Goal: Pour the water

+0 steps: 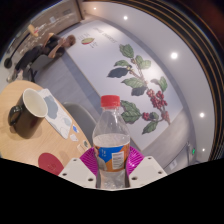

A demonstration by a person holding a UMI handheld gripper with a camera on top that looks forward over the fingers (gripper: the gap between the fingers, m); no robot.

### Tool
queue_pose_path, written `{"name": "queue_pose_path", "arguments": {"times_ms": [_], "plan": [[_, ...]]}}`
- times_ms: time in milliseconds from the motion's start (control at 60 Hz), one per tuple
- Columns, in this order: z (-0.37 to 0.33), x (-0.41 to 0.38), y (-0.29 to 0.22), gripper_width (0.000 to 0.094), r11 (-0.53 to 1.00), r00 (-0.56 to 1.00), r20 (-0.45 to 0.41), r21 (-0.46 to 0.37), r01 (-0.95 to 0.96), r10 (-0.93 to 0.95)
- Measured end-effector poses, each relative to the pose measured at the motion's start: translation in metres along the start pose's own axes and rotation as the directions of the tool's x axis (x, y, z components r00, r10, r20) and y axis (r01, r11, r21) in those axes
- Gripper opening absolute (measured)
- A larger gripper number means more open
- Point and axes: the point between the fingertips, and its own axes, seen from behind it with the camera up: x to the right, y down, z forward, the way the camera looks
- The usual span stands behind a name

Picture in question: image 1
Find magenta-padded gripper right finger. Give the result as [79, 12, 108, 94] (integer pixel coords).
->
[125, 145, 168, 190]

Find white printed paper sheet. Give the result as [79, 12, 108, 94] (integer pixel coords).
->
[37, 88, 73, 140]

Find person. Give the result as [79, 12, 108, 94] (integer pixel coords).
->
[5, 33, 77, 84]

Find clear red-capped drink bottle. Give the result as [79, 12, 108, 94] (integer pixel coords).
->
[92, 94, 132, 190]

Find small round wooden side table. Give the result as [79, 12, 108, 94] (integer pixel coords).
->
[3, 23, 40, 69]

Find black mug white inside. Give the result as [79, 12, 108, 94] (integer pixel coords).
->
[8, 87, 49, 140]

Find coffee plant wall mural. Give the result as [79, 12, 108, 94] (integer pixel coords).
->
[64, 19, 184, 151]

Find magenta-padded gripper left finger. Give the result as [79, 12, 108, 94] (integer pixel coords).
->
[58, 146, 100, 190]

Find flat round red coaster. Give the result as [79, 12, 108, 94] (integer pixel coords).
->
[37, 152, 65, 176]

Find round ceiling spot lights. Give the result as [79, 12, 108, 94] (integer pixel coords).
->
[92, 5, 208, 153]

